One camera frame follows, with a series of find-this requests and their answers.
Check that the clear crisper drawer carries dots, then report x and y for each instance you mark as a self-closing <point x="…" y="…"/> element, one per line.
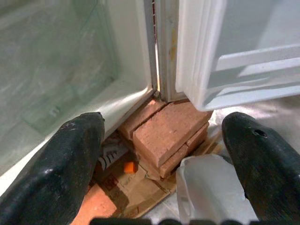
<point x="58" y="65"/>

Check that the white fridge door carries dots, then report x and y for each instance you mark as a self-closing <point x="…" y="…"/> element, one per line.
<point x="187" y="47"/>

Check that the orange brick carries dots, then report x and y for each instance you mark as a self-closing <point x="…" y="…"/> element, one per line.
<point x="143" y="117"/>
<point x="168" y="131"/>
<point x="178" y="159"/>
<point x="98" y="206"/>

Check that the black white printed paper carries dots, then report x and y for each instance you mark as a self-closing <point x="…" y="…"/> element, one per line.
<point x="110" y="154"/>

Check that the white plastic bag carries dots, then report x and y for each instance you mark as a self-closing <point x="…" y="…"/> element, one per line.
<point x="206" y="194"/>

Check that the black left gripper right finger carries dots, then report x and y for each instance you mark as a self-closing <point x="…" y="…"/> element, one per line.
<point x="269" y="168"/>

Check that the white fridge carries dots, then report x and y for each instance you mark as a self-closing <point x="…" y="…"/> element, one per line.
<point x="136" y="47"/>

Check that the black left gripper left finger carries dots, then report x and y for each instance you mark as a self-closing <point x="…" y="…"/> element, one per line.
<point x="56" y="173"/>

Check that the small orange block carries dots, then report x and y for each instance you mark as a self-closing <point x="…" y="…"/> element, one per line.
<point x="130" y="167"/>

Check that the brown flattened cardboard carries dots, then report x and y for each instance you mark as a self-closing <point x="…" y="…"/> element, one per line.
<point x="140" y="192"/>

